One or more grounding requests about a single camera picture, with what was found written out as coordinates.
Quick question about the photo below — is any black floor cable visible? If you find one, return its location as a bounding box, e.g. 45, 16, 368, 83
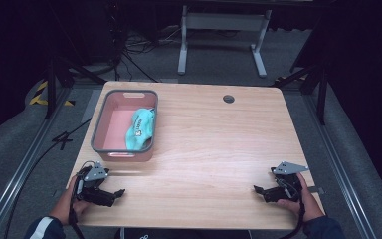
2, 118, 93, 239

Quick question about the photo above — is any right hand-held gripper cable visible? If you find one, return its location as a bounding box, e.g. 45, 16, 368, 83
278, 198, 306, 239

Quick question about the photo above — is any aluminium floor rail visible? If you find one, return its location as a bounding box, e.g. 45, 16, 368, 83
301, 93, 381, 239
0, 85, 73, 239

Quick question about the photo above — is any person's left hand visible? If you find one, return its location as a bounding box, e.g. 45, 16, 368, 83
50, 175, 92, 227

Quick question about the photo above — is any bundle of black floor cables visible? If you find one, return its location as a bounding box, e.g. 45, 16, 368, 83
107, 19, 183, 84

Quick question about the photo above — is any left hand-held gripper cable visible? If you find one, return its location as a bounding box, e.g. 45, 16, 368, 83
67, 193, 87, 239

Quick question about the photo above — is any hand-held gripper cable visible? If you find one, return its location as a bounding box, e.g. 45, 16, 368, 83
278, 198, 306, 239
67, 193, 87, 239

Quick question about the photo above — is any pink basket with grey rim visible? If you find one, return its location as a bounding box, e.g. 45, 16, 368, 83
90, 89, 159, 163

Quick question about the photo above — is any black tripod stand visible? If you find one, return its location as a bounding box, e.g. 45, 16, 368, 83
273, 61, 330, 126
44, 55, 107, 120

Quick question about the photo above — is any grey metal desk frame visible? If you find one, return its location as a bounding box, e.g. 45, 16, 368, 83
177, 4, 274, 80

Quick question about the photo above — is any person's right hand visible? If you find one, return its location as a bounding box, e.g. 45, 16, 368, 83
276, 172, 326, 223

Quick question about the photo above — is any teal printed cloth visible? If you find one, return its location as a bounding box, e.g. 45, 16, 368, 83
125, 108, 156, 151

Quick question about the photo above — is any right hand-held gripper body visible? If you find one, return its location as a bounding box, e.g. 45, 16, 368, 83
264, 160, 310, 203

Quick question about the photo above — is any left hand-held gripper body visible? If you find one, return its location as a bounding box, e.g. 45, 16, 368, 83
75, 161, 114, 207

